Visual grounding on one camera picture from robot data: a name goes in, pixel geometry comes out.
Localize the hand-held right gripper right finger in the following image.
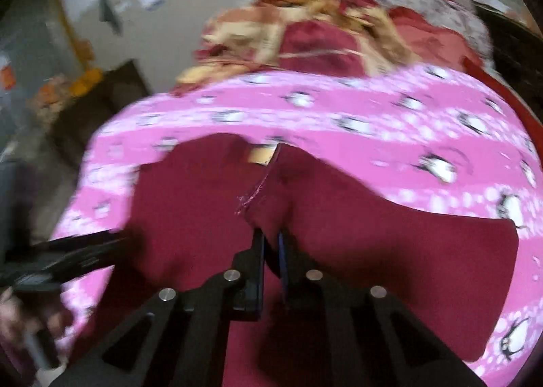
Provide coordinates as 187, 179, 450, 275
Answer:
276, 231, 488, 387

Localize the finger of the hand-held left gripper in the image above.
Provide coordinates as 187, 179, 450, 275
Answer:
29, 228, 129, 255
54, 240, 133, 283

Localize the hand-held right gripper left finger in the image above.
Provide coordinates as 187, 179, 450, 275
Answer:
51, 228, 266, 387

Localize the maroon garment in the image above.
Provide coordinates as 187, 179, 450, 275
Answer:
72, 133, 520, 387

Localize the person's left hand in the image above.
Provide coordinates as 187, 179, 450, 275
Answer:
0, 287, 71, 371

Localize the dark wooden cabinet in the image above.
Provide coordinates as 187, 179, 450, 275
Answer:
51, 58, 153, 167

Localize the pink penguin print blanket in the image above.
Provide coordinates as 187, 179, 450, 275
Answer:
46, 65, 543, 387

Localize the red yellow floral quilt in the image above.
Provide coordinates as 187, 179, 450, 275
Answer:
172, 0, 484, 95

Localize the dark wooden nightstand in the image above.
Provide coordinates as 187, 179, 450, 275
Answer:
471, 1, 543, 91

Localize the dark cloth on wall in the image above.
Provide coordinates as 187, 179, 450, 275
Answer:
98, 0, 124, 36

